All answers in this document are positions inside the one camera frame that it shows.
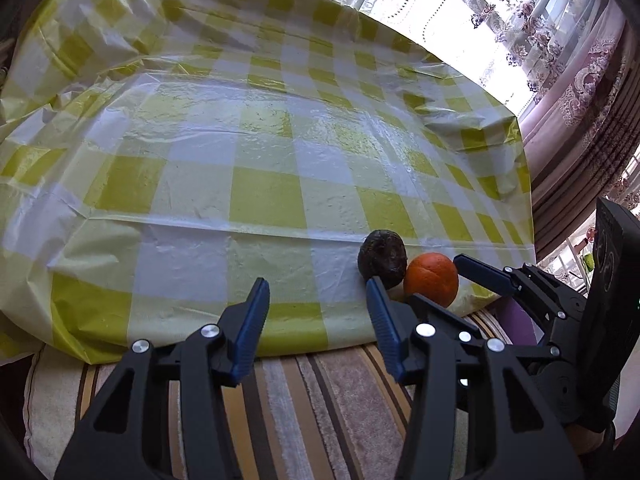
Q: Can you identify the orange beside black fruit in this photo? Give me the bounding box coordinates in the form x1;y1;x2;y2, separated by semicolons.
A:
404;252;459;308

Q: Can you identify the green checkered plastic tablecloth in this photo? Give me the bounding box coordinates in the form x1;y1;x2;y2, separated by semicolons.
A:
1;0;535;364

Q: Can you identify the purple white cardboard box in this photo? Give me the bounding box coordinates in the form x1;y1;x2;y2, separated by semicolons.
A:
490;297;538;346

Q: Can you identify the pink floral curtain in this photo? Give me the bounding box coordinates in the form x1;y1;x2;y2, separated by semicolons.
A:
521;0;639;259

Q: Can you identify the striped sofa cushion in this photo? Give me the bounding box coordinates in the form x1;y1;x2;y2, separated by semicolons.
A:
23;344;413;479

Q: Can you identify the black fruit on table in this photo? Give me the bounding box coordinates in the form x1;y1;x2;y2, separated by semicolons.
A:
357;230;408;289

